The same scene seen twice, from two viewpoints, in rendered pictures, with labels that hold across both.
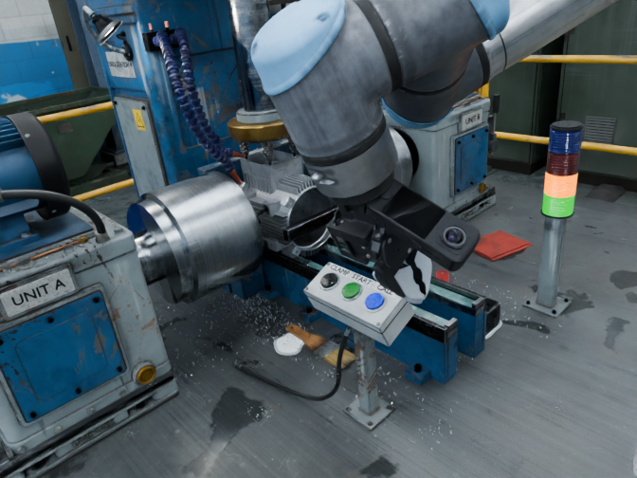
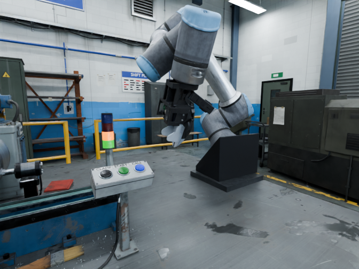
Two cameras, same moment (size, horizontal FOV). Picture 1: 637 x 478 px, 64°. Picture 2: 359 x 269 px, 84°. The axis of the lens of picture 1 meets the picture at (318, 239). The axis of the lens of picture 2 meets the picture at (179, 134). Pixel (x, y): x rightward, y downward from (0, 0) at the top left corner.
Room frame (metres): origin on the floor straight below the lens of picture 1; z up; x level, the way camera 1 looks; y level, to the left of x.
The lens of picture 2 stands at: (0.45, 0.50, 1.26)
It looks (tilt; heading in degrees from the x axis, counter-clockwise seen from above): 8 degrees down; 277
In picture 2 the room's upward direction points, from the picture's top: straight up
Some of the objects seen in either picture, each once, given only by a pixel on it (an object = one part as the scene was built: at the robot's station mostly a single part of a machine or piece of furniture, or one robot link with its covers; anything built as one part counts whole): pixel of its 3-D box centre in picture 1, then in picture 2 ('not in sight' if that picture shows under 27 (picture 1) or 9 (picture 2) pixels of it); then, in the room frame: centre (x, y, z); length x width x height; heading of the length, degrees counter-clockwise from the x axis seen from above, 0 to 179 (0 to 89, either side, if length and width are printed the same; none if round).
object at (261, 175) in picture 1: (272, 171); not in sight; (1.22, 0.10, 1.11); 0.12 x 0.11 x 0.07; 40
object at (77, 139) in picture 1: (65, 142); not in sight; (5.09, 2.39, 0.43); 1.20 x 0.94 x 0.85; 133
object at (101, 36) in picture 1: (113, 35); not in sight; (1.21, 0.40, 1.46); 0.18 x 0.11 x 0.13; 40
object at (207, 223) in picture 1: (175, 245); not in sight; (0.99, 0.31, 1.04); 0.37 x 0.25 x 0.25; 130
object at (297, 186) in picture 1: (286, 210); not in sight; (1.19, 0.07, 1.01); 0.20 x 0.19 x 0.19; 40
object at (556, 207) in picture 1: (557, 202); (108, 143); (0.96, -0.51, 1.05); 0.06 x 0.06 x 0.04
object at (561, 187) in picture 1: (560, 182); (108, 135); (0.96, -0.51, 1.10); 0.06 x 0.06 x 0.04
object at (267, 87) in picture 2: not in sight; (274, 108); (-1.95, -6.81, 1.18); 1.09 x 0.10 x 2.35; 131
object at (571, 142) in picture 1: (565, 138); (107, 118); (0.96, -0.51, 1.19); 0.06 x 0.06 x 0.04
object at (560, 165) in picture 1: (562, 161); (107, 127); (0.96, -0.51, 1.14); 0.06 x 0.06 x 0.04
